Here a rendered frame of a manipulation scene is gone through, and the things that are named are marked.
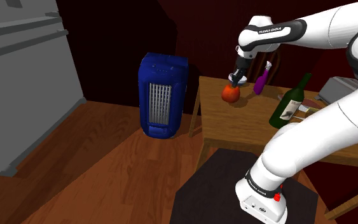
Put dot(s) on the white round dish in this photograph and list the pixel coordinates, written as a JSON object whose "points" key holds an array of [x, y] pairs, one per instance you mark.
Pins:
{"points": [[243, 79]]}

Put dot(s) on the blue space heater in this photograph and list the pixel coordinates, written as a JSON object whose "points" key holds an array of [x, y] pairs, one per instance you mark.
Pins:
{"points": [[161, 93]]}

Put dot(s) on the grey refrigerator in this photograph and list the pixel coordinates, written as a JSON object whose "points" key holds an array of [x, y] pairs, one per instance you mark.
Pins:
{"points": [[20, 90]]}

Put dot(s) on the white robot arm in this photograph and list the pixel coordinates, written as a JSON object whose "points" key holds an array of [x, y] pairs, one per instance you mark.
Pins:
{"points": [[318, 136]]}

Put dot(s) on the red apple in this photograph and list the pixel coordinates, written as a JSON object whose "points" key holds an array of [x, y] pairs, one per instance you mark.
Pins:
{"points": [[230, 93]]}

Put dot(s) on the purple spray bottle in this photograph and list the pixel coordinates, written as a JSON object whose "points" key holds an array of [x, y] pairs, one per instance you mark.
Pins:
{"points": [[260, 83]]}

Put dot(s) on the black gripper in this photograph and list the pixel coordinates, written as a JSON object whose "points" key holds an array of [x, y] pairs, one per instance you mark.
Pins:
{"points": [[240, 69]]}

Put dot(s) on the wooden table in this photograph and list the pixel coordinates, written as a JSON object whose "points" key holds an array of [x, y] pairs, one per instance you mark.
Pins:
{"points": [[228, 124]]}

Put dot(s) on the dark wooden chair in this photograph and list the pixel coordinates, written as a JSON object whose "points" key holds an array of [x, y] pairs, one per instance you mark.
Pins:
{"points": [[276, 65]]}

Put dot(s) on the silver toaster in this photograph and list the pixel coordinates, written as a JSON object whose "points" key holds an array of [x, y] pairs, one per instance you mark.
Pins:
{"points": [[336, 86]]}

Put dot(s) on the green wine bottle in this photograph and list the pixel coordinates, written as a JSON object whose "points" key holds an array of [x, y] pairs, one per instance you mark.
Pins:
{"points": [[285, 108]]}

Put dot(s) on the dark robot stand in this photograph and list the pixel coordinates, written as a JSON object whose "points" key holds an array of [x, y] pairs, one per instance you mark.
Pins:
{"points": [[209, 192]]}

